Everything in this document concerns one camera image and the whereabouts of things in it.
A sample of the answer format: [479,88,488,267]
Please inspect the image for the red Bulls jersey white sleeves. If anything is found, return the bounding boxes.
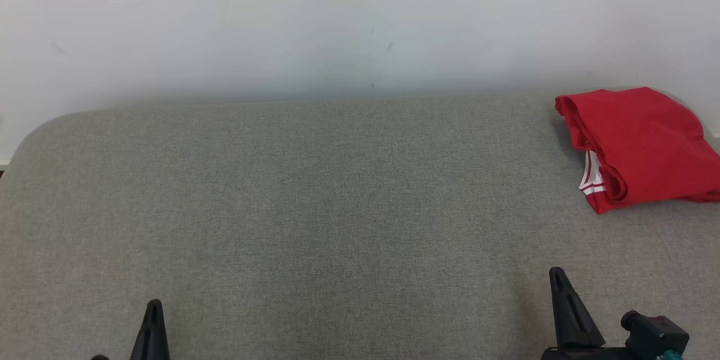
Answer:
[554,87,720,206]

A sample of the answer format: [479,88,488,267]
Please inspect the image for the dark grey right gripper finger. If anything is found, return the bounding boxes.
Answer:
[548,267,606,348]

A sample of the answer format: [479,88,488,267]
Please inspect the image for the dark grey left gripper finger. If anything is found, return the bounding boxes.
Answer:
[129,299,171,360]

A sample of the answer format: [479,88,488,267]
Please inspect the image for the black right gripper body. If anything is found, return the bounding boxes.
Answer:
[541,345,635,360]

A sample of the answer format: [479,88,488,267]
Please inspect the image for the grey fabric sofa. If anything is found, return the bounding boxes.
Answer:
[0,87,720,360]

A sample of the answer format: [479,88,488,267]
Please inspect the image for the folded red mesh garment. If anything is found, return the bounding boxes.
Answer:
[579,149,720,215]

